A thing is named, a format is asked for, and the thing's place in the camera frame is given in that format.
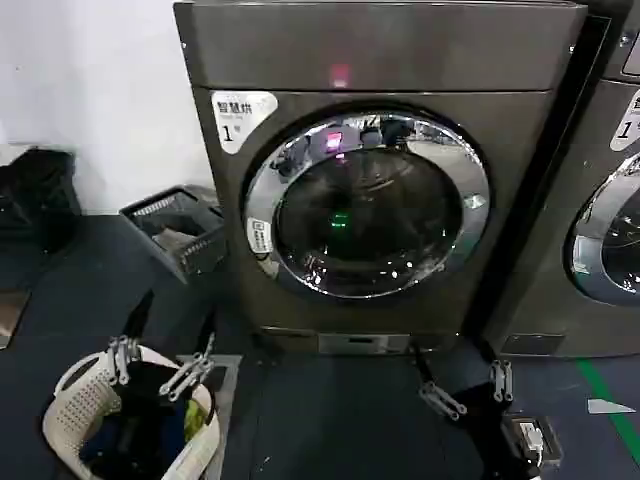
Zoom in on chrome-rimmed glass dryer door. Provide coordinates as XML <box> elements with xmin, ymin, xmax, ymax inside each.
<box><xmin>563</xmin><ymin>152</ymin><xmax>640</xmax><ymax>321</ymax></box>

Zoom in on grey cloth in mesh basket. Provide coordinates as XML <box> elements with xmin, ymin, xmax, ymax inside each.
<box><xmin>152</xmin><ymin>227</ymin><xmax>207</xmax><ymax>257</ymax></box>

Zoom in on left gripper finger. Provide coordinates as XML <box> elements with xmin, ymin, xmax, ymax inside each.
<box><xmin>106</xmin><ymin>289</ymin><xmax>155</xmax><ymax>387</ymax></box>
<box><xmin>159</xmin><ymin>330</ymin><xmax>218</xmax><ymax>402</ymax></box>

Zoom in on round glass dryer door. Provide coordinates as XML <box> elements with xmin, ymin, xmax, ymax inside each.
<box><xmin>241</xmin><ymin>99</ymin><xmax>492</xmax><ymax>300</ymax></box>

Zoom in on white perforated laundry basket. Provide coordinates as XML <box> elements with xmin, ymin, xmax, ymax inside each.
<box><xmin>42</xmin><ymin>343</ymin><xmax>222</xmax><ymax>480</ymax></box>

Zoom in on dark clothes pile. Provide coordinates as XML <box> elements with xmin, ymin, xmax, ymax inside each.
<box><xmin>78</xmin><ymin>360</ymin><xmax>194</xmax><ymax>479</ymax></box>

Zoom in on white paper scrap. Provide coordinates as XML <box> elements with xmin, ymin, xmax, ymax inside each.
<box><xmin>586</xmin><ymin>397</ymin><xmax>633</xmax><ymax>416</ymax></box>

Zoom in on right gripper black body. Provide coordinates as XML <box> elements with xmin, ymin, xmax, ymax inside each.
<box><xmin>451</xmin><ymin>380</ymin><xmax>507</xmax><ymax>442</ymax></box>

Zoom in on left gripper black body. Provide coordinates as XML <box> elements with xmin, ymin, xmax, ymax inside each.
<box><xmin>118</xmin><ymin>363</ymin><xmax>177</xmax><ymax>417</ymax></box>

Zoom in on yellow-green cloth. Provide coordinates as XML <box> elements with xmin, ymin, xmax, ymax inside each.
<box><xmin>183</xmin><ymin>394</ymin><xmax>206</xmax><ymax>436</ymax></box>

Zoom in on dark grey mesh basket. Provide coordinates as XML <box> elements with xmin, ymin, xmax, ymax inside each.
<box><xmin>118</xmin><ymin>184</ymin><xmax>229</xmax><ymax>287</ymax></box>

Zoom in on grey front-load dryer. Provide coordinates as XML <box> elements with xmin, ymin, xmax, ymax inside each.
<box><xmin>173</xmin><ymin>0</ymin><xmax>591</xmax><ymax>359</ymax></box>

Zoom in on grey dryer with partial label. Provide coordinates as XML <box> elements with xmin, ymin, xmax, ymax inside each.
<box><xmin>479</xmin><ymin>0</ymin><xmax>640</xmax><ymax>361</ymax></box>

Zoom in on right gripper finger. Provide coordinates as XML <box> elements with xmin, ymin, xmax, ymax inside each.
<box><xmin>409</xmin><ymin>343</ymin><xmax>468</xmax><ymax>423</ymax></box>
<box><xmin>478</xmin><ymin>335</ymin><xmax>514</xmax><ymax>403</ymax></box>

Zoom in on green floor tape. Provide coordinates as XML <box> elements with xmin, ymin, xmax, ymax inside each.
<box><xmin>574</xmin><ymin>358</ymin><xmax>640</xmax><ymax>454</ymax></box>

